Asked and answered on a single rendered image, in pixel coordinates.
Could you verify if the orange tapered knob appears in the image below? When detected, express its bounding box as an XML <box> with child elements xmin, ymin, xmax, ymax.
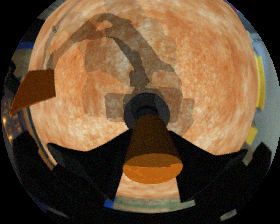
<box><xmin>122</xmin><ymin>114</ymin><xmax>182</xmax><ymax>184</ymax></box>

